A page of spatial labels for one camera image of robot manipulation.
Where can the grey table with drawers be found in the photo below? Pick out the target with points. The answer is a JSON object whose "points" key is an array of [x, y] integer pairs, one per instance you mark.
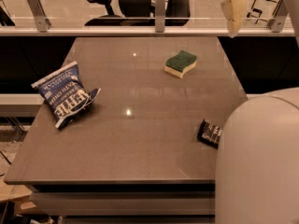
{"points": [[133, 156]]}

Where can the horizontal metal railing bar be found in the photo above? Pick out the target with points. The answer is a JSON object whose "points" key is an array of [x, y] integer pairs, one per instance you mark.
{"points": [[115, 31]]}

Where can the left metal railing post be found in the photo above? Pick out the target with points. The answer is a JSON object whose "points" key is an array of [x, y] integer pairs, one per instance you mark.
{"points": [[41, 20]]}

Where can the black office chair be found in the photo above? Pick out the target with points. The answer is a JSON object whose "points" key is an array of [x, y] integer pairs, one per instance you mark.
{"points": [[141, 13]]}

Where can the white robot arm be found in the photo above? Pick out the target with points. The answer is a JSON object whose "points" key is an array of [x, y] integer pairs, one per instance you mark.
{"points": [[257, 166]]}

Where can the middle metal railing post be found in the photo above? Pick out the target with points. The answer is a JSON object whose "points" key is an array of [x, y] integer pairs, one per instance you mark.
{"points": [[159, 15]]}

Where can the blue potato chips bag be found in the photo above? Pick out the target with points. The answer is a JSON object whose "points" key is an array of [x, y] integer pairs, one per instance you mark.
{"points": [[63, 91]]}

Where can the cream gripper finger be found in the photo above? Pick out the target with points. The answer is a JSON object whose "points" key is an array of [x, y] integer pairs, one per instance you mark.
{"points": [[233, 11]]}

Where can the yellow stool frame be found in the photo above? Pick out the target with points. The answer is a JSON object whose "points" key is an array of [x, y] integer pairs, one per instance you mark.
{"points": [[263, 10]]}

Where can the black snack bar wrapper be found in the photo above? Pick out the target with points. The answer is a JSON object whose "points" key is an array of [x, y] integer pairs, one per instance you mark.
{"points": [[209, 134]]}

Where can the right metal railing post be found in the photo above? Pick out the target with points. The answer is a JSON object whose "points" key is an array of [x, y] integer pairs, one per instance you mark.
{"points": [[276, 23]]}

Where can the metal railing post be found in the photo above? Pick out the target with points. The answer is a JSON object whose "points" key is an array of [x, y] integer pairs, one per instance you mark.
{"points": [[276, 23], [159, 15], [41, 20]]}

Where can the green and yellow sponge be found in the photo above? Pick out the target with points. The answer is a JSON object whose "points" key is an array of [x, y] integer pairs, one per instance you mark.
{"points": [[180, 64]]}

